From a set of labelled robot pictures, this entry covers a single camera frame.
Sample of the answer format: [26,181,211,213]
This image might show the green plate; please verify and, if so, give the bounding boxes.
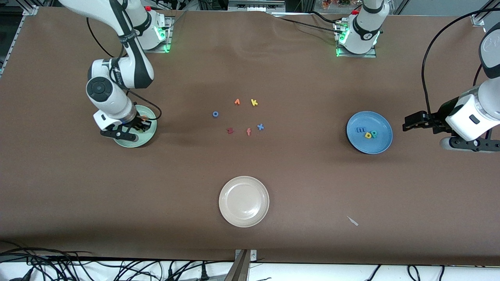
[112,105,157,148]

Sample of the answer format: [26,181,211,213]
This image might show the blue plate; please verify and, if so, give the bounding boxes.
[346,111,393,155]

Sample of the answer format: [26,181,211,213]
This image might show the beige plate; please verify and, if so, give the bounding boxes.
[218,176,270,228]

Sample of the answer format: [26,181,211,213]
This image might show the brown table cover sheet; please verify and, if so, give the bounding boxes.
[0,7,500,267]

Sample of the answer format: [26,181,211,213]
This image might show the grey metal box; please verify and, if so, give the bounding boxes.
[228,0,286,12]

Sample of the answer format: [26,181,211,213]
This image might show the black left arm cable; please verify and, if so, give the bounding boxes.
[421,8,500,116]

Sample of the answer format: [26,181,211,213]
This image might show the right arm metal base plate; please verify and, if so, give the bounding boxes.
[130,16,173,53]

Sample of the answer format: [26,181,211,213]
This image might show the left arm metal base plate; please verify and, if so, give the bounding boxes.
[335,20,377,58]

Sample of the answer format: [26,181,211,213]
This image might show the aluminium frame rail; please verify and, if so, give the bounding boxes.
[471,0,500,28]
[0,0,39,78]

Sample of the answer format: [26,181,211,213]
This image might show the black cable on table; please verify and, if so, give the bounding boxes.
[270,11,344,34]

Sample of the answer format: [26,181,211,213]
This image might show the tangled black cables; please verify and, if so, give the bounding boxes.
[0,240,235,281]

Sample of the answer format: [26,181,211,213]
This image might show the metal camera post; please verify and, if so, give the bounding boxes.
[223,250,250,281]

